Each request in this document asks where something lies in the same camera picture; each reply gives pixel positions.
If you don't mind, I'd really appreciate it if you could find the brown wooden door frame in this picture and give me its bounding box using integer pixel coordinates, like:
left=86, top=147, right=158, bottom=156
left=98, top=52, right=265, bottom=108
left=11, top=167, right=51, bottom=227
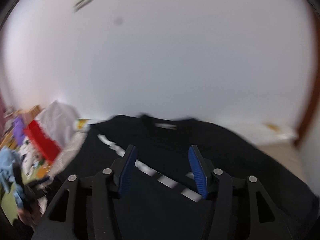
left=294, top=12, right=319, bottom=148

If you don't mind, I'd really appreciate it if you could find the purple plush toy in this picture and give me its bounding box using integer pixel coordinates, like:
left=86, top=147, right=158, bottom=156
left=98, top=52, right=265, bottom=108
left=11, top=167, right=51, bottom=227
left=12, top=116, right=25, bottom=145

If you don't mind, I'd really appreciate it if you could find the black sweatshirt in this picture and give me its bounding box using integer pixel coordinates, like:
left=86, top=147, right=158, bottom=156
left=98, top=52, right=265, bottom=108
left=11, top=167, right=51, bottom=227
left=43, top=114, right=320, bottom=240

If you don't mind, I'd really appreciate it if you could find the light blue cloth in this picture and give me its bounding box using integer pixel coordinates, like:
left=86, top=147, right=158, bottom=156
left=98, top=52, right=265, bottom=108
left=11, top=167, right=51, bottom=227
left=0, top=146, right=25, bottom=209

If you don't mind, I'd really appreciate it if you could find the striped quilted mattress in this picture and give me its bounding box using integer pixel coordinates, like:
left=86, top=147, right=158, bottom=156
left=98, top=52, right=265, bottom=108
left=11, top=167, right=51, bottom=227
left=37, top=125, right=308, bottom=215

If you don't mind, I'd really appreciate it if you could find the white plastic shopping bag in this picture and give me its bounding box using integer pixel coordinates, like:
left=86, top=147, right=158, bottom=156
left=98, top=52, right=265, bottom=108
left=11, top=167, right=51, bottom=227
left=35, top=100, right=79, bottom=149

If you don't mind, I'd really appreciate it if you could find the person left hand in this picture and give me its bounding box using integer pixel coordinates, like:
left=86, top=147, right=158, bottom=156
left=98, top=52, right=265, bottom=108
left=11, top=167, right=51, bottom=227
left=17, top=206, right=42, bottom=231

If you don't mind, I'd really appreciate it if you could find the wooden headboard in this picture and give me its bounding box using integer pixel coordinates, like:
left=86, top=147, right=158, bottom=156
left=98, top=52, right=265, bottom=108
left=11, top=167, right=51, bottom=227
left=15, top=105, right=42, bottom=122

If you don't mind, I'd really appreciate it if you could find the green bed sheet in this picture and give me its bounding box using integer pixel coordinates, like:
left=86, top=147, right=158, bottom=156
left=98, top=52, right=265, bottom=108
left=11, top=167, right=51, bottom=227
left=1, top=175, right=18, bottom=224

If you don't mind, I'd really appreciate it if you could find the white yellow rolled bolster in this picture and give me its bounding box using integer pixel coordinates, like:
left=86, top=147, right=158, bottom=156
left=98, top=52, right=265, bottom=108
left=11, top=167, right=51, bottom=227
left=73, top=118, right=298, bottom=140

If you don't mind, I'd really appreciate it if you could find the red paper shopping bag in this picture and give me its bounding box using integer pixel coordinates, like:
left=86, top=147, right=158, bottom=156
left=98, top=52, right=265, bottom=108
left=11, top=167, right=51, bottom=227
left=24, top=120, right=61, bottom=164

